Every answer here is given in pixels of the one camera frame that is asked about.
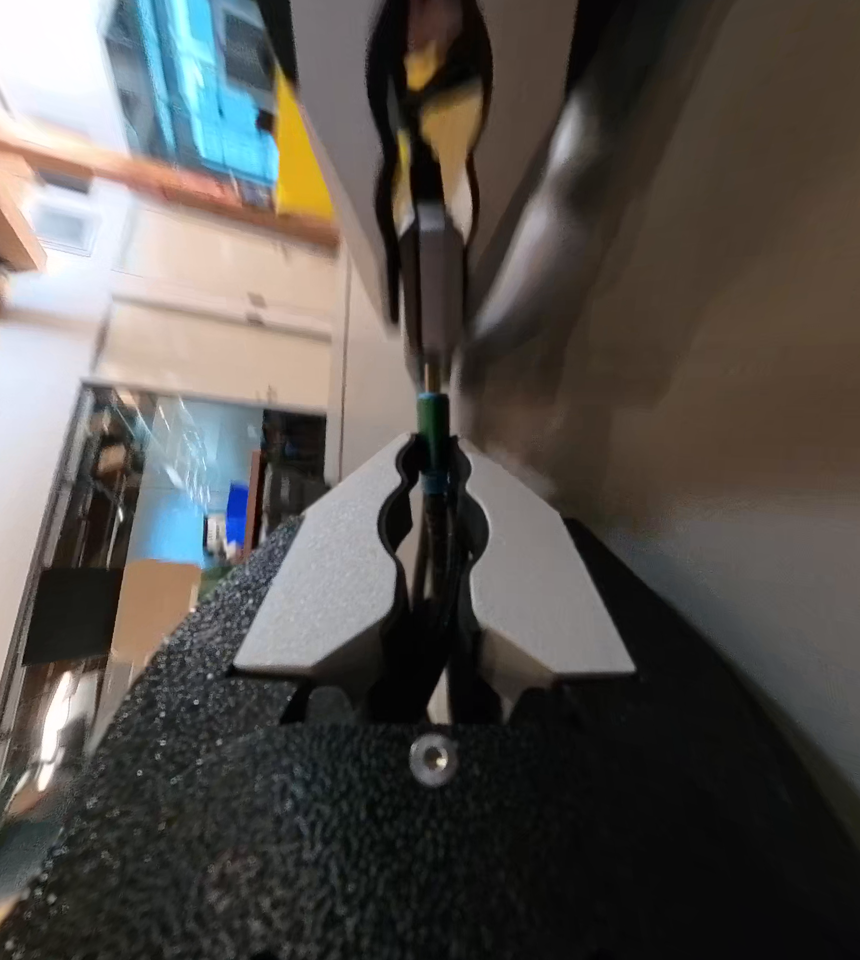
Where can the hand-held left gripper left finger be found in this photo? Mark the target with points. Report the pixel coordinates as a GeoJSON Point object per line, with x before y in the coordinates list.
{"type": "Point", "coordinates": [325, 600]}

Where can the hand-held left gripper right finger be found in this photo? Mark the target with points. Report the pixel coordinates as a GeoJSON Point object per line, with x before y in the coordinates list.
{"type": "Point", "coordinates": [550, 600]}

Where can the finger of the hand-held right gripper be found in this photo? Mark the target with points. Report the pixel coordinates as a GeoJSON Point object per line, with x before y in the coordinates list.
{"type": "Point", "coordinates": [527, 75]}
{"type": "Point", "coordinates": [340, 90]}

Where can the large yellow storage bin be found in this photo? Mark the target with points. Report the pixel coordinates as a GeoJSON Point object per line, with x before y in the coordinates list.
{"type": "Point", "coordinates": [298, 150]}

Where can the long brown-edged table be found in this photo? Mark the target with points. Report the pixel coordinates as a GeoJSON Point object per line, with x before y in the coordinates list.
{"type": "Point", "coordinates": [255, 502]}

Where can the small blue bin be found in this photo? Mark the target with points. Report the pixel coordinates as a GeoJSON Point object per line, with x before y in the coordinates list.
{"type": "Point", "coordinates": [238, 514]}

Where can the exterior window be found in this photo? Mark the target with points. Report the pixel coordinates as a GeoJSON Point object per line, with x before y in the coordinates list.
{"type": "Point", "coordinates": [189, 90]}

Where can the glass partition window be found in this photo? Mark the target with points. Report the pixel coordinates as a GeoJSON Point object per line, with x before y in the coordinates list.
{"type": "Point", "coordinates": [189, 450]}

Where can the black wall panel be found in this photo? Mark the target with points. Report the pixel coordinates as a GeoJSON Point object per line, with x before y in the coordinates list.
{"type": "Point", "coordinates": [69, 615]}

